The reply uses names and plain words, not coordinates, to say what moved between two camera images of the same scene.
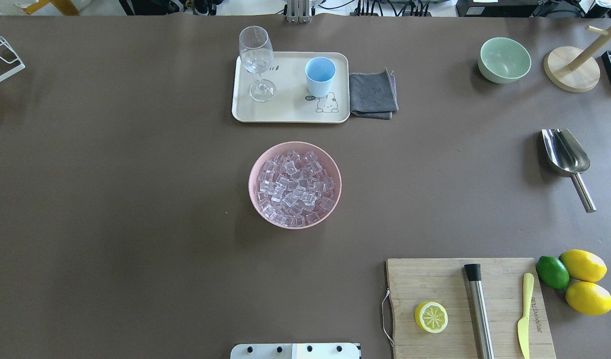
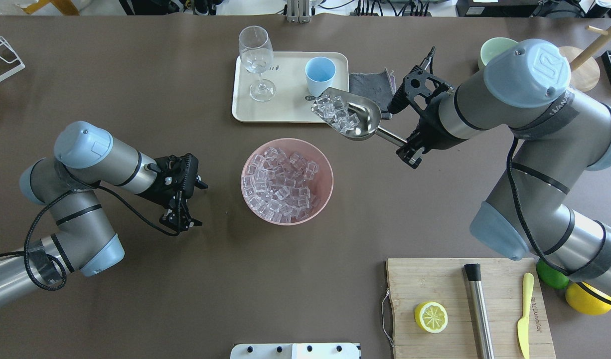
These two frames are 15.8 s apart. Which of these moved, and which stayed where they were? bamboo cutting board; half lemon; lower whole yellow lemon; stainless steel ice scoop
Moved: stainless steel ice scoop
Stayed: lower whole yellow lemon; half lemon; bamboo cutting board
